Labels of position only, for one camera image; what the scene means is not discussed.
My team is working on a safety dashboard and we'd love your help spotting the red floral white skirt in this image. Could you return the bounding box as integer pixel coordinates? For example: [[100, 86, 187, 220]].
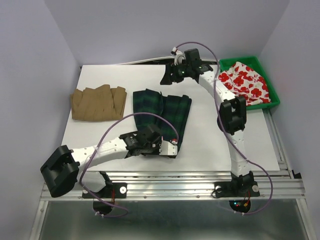
[[218, 61, 271, 107]]

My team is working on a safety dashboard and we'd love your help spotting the green plastic tray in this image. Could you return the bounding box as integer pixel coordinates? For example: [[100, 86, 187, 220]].
[[219, 56, 281, 110]]

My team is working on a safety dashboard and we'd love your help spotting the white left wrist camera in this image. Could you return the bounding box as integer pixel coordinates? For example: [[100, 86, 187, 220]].
[[159, 140, 178, 157]]

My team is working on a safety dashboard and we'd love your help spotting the folded tan skirt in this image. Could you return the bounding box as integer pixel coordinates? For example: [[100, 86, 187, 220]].
[[70, 84, 127, 122]]

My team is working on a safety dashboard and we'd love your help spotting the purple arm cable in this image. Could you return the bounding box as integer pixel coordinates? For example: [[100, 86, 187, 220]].
[[79, 112, 180, 218], [173, 41, 274, 216]]

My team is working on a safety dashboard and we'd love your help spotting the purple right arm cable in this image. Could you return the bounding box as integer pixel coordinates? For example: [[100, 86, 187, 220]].
[[173, 41, 274, 216]]

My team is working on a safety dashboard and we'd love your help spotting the aluminium rail frame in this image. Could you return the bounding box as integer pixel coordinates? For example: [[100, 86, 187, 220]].
[[30, 160, 317, 240]]

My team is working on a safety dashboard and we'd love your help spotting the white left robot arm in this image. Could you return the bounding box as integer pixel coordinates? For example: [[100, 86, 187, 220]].
[[40, 124, 178, 198]]

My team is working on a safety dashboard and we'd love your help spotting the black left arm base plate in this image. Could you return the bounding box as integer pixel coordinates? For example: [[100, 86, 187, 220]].
[[94, 182, 128, 199]]

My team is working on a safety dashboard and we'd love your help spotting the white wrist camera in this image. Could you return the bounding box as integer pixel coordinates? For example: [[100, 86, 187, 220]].
[[170, 47, 186, 66], [159, 140, 178, 157]]

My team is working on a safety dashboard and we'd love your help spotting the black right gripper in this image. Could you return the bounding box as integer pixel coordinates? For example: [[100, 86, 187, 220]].
[[158, 61, 191, 86]]

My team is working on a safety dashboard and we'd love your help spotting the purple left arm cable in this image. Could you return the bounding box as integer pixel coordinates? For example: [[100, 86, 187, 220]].
[[79, 112, 180, 218]]

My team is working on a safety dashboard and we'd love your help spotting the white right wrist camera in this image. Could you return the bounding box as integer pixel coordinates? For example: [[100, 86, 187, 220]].
[[170, 47, 186, 66]]

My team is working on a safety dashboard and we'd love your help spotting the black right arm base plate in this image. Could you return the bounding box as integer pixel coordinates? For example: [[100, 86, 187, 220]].
[[211, 181, 260, 199]]

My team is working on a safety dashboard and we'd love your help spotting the dark green plaid skirt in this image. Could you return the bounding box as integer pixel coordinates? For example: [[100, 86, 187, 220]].
[[132, 89, 192, 150]]

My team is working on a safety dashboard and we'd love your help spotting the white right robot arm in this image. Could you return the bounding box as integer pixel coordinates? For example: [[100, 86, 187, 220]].
[[160, 47, 260, 198]]

